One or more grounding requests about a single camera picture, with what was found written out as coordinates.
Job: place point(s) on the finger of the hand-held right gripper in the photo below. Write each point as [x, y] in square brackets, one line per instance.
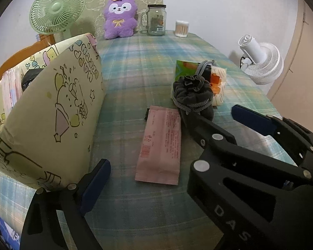
[211, 156]
[253, 121]

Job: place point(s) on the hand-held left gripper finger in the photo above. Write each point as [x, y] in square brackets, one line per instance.
[94, 190]

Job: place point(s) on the white orange tissue packet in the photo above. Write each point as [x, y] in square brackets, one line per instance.
[220, 83]

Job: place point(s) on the pink paper packet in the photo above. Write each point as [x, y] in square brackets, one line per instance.
[159, 148]

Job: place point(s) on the green packet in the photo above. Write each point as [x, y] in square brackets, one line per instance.
[185, 69]

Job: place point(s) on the cartoon print storage box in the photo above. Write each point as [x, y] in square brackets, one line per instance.
[54, 104]

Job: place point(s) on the black shiny bag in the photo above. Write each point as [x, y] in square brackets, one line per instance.
[30, 79]

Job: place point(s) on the pink striped packet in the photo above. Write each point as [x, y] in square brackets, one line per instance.
[10, 91]

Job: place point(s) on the white standing fan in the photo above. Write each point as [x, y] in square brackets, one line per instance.
[266, 62]

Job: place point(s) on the blue printed cloth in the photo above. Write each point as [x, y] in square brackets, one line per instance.
[6, 229]

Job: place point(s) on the cotton swab container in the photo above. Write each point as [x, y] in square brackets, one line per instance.
[181, 30]

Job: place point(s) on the glass jar mug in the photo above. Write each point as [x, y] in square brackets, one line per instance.
[156, 23]

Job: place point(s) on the purple plush toy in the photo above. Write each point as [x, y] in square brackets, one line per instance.
[120, 23]

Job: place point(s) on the green desk fan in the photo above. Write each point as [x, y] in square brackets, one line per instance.
[57, 7]

